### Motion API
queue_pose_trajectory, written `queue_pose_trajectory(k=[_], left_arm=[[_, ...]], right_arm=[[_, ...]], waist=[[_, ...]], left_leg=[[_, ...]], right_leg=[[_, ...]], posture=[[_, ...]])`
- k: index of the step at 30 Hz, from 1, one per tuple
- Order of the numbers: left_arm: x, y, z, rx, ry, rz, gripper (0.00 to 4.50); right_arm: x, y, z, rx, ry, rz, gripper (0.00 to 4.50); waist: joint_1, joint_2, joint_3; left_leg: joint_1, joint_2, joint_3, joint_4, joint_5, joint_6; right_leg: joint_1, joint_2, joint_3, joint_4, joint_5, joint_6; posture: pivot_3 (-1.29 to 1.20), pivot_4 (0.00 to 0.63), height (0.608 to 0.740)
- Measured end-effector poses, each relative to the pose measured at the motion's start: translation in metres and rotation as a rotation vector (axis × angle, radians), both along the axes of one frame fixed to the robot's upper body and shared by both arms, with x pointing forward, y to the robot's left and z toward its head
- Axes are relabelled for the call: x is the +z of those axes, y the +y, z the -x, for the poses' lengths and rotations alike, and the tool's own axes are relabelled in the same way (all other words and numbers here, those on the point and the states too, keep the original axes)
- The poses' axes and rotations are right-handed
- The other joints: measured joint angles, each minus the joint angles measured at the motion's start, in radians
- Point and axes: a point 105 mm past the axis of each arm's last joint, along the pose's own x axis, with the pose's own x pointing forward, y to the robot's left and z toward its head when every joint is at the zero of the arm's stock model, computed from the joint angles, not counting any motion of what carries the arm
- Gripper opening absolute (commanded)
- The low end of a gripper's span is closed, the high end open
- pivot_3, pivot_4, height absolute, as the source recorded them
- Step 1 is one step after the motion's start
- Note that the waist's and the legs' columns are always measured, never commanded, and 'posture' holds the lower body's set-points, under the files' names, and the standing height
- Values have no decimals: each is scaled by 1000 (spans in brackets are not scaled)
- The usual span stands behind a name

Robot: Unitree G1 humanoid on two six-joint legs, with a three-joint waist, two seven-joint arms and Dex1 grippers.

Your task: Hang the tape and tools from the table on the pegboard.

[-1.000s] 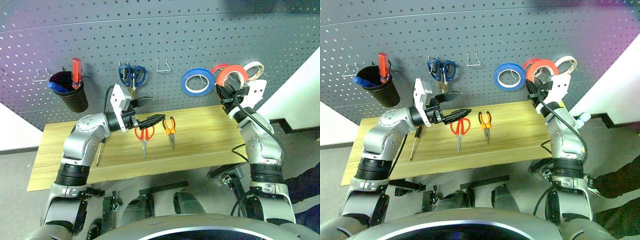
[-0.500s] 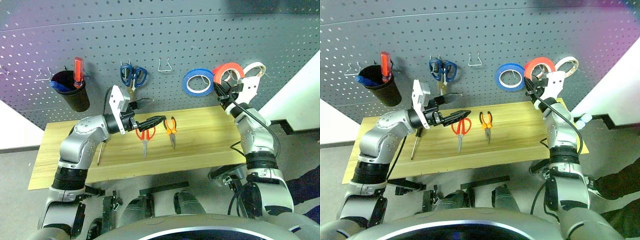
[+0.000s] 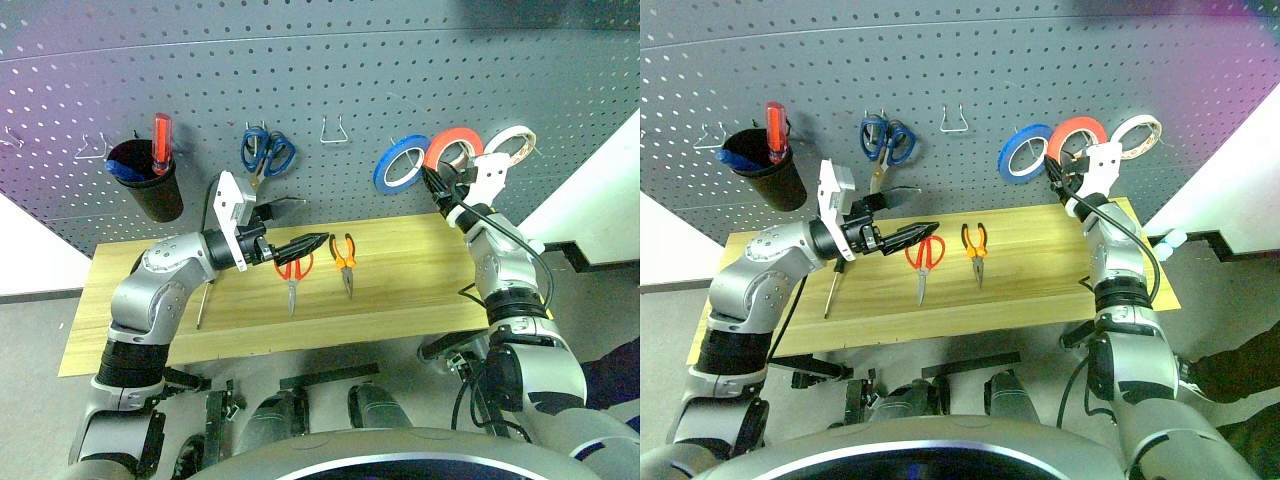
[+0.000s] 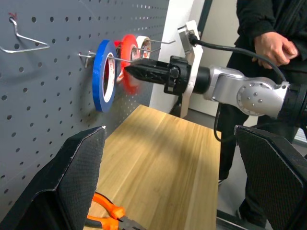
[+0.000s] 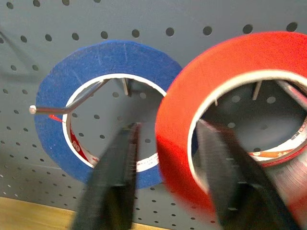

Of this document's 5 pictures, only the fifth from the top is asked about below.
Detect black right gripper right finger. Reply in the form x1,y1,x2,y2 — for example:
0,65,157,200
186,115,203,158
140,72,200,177
195,119,301,230

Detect grey perforated pegboard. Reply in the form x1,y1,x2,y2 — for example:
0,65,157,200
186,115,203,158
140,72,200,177
0,0,307,230

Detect blue tape roll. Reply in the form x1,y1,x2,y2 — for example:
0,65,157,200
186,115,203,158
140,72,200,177
34,40,184,190

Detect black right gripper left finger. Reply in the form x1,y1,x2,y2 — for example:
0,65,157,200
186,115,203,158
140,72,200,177
71,122,142,230

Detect red tape roll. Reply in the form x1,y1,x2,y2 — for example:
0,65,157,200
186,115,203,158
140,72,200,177
154,31,307,226

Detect metal peg hook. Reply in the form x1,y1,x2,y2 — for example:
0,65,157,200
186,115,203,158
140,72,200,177
28,78,131,116
251,80,307,114

